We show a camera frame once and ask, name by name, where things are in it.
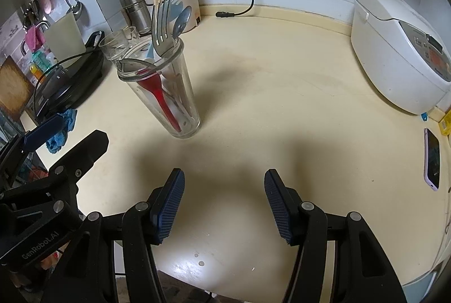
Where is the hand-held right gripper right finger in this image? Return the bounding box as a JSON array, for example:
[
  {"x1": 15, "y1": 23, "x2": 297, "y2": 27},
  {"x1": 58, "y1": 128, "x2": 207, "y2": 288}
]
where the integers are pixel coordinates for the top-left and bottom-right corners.
[{"x1": 264, "y1": 168, "x2": 407, "y2": 303}]

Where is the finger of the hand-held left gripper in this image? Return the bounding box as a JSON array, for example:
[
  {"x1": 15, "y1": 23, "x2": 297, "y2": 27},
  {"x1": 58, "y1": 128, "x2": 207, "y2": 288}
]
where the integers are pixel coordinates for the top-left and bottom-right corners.
[
  {"x1": 0, "y1": 130, "x2": 109, "y2": 229},
  {"x1": 0, "y1": 114, "x2": 67, "y2": 180}
]

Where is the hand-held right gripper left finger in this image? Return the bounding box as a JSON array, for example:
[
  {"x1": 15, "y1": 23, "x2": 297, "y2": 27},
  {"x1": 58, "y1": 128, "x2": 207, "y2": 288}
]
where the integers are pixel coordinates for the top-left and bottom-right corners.
[{"x1": 42, "y1": 168, "x2": 185, "y2": 303}]

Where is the red plastic spatula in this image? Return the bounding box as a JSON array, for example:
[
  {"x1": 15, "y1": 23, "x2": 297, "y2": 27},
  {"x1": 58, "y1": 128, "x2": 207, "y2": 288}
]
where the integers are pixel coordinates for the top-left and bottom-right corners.
[{"x1": 137, "y1": 68, "x2": 183, "y2": 134}]

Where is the tall clear glass cup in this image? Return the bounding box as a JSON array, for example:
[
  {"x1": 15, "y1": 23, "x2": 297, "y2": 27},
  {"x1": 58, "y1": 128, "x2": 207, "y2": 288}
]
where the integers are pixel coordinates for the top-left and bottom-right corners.
[{"x1": 116, "y1": 36, "x2": 201, "y2": 140}]

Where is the metal fork with beige handle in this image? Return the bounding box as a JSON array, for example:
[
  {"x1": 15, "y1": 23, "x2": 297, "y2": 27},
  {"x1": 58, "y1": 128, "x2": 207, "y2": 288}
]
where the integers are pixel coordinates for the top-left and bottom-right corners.
[{"x1": 151, "y1": 0, "x2": 180, "y2": 59}]

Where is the large metal spoon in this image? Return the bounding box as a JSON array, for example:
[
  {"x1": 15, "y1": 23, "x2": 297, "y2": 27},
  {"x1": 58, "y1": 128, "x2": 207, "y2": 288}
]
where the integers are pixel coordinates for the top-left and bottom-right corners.
[{"x1": 171, "y1": 5, "x2": 193, "y2": 40}]

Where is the light blue plastic spork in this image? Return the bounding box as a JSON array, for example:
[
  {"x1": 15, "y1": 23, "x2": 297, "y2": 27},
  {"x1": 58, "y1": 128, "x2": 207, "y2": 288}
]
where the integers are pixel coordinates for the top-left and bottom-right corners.
[{"x1": 171, "y1": 0, "x2": 184, "y2": 25}]

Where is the blue cloth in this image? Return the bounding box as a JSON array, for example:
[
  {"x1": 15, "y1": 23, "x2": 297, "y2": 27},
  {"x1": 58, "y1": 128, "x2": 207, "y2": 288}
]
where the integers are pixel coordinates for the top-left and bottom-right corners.
[{"x1": 45, "y1": 108, "x2": 78, "y2": 154}]

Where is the wooden cutting board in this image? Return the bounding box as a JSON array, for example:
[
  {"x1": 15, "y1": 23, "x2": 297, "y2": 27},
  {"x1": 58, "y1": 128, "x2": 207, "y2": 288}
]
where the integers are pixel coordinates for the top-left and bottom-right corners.
[{"x1": 0, "y1": 56, "x2": 36, "y2": 121}]

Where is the black electric griddle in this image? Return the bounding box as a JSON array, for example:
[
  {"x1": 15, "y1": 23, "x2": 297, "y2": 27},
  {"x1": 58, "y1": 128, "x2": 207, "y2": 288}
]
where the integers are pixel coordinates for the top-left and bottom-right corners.
[{"x1": 33, "y1": 30, "x2": 105, "y2": 118}]

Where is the green dish soap bottle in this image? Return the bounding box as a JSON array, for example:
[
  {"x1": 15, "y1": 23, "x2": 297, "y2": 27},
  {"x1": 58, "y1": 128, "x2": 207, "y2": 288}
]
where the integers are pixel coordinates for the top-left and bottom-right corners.
[{"x1": 31, "y1": 51, "x2": 49, "y2": 67}]

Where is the white cutting board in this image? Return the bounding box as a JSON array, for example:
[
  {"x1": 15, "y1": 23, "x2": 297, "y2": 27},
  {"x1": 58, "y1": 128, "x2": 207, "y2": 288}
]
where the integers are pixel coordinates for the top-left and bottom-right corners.
[{"x1": 43, "y1": 12, "x2": 86, "y2": 59}]

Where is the pink cloth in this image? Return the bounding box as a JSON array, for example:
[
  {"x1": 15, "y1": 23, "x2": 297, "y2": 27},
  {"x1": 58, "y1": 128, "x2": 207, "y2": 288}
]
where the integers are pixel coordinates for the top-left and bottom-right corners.
[{"x1": 24, "y1": 25, "x2": 46, "y2": 52}]

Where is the clear glass tumbler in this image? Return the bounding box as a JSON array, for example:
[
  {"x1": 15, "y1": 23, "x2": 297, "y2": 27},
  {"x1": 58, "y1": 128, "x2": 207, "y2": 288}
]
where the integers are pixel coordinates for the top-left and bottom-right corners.
[
  {"x1": 98, "y1": 31, "x2": 132, "y2": 61},
  {"x1": 120, "y1": 26, "x2": 139, "y2": 43}
]

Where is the stainless steel canister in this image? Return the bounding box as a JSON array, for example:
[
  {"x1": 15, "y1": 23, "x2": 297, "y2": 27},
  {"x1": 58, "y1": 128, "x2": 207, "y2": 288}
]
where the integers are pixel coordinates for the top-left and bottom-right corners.
[{"x1": 119, "y1": 0, "x2": 153, "y2": 36}]

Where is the smartphone with purple case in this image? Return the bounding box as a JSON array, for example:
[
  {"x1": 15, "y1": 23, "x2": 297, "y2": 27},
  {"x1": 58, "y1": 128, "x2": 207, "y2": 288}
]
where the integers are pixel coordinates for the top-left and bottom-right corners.
[{"x1": 423, "y1": 127, "x2": 442, "y2": 192}]

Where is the white rice cooker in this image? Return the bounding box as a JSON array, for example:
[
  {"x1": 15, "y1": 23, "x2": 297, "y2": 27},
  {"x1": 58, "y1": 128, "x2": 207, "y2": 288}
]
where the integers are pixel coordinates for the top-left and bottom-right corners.
[{"x1": 350, "y1": 0, "x2": 451, "y2": 116}]

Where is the yellow carton box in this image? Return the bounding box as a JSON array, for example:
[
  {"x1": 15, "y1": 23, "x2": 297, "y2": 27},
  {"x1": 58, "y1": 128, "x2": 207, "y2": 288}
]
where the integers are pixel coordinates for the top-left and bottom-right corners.
[{"x1": 438, "y1": 109, "x2": 451, "y2": 137}]

